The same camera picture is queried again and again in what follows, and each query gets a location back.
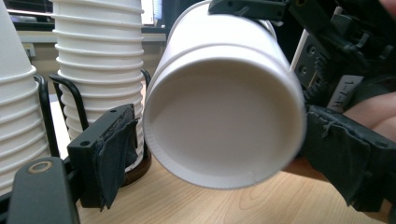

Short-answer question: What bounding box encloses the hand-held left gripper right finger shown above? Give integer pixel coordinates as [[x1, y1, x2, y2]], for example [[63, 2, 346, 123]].
[[300, 105, 396, 216]]

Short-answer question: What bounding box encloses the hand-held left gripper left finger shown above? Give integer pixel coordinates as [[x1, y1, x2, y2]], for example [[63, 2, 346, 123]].
[[66, 103, 139, 210]]

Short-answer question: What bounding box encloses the black wire cup holder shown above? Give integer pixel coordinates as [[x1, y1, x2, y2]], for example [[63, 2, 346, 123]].
[[33, 68, 153, 189]]

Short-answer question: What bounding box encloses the tall stack of white cups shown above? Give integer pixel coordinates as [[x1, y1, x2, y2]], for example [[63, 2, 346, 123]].
[[50, 0, 148, 174]]

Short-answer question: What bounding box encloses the white paper cup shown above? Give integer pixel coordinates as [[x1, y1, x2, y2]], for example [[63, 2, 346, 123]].
[[142, 0, 307, 190]]

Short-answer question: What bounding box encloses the short stack of white cups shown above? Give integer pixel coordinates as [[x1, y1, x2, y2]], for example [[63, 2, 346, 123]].
[[0, 0, 52, 197]]

